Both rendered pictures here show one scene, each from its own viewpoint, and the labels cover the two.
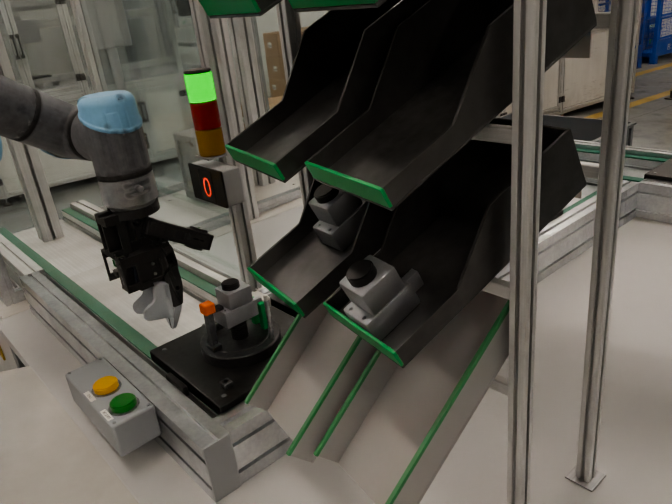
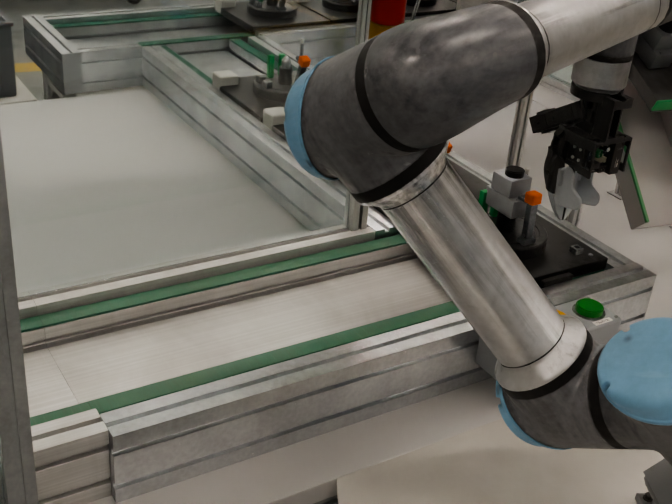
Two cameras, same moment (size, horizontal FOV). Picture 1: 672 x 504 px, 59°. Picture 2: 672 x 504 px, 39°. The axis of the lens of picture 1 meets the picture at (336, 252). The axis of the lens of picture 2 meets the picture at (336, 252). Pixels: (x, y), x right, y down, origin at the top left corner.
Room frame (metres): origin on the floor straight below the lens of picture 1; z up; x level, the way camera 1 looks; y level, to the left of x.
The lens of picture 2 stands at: (1.04, 1.57, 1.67)
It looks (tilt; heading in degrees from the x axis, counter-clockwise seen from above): 29 degrees down; 275
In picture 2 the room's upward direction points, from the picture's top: 5 degrees clockwise
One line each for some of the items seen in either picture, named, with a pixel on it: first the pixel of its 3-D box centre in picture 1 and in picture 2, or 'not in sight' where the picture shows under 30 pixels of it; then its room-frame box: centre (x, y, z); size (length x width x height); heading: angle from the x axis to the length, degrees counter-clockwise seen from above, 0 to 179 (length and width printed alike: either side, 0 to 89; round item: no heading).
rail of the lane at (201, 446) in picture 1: (105, 353); (415, 358); (1.02, 0.47, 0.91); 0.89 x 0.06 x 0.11; 39
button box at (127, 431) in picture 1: (111, 402); (549, 339); (0.83, 0.40, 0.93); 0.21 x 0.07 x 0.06; 39
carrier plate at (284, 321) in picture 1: (243, 349); (501, 244); (0.90, 0.18, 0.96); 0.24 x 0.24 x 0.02; 39
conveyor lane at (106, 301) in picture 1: (180, 315); (334, 303); (1.15, 0.35, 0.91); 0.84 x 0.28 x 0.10; 39
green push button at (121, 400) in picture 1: (123, 405); (588, 310); (0.78, 0.36, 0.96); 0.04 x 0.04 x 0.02
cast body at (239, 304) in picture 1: (238, 297); (507, 186); (0.91, 0.17, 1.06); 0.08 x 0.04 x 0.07; 129
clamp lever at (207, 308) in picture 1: (214, 321); (527, 213); (0.87, 0.21, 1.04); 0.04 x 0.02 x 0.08; 129
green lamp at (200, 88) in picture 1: (200, 86); not in sight; (1.12, 0.21, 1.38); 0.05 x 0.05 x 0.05
